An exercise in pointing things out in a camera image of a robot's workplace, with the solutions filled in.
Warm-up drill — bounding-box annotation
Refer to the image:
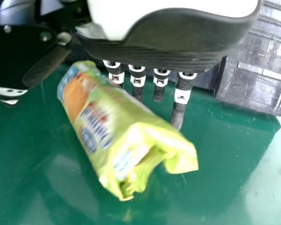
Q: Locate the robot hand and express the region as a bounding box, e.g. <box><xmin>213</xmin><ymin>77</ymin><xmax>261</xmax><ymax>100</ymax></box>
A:
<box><xmin>0</xmin><ymin>0</ymin><xmax>264</xmax><ymax>131</ymax></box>

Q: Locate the yellow-green biscuit packet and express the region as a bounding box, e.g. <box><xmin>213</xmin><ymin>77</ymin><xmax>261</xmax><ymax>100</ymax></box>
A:
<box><xmin>57</xmin><ymin>60</ymin><xmax>199</xmax><ymax>202</ymax></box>

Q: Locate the black oven with glass door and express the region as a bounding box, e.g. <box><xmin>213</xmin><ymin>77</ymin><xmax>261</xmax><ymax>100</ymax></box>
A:
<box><xmin>193</xmin><ymin>0</ymin><xmax>281</xmax><ymax>117</ymax></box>

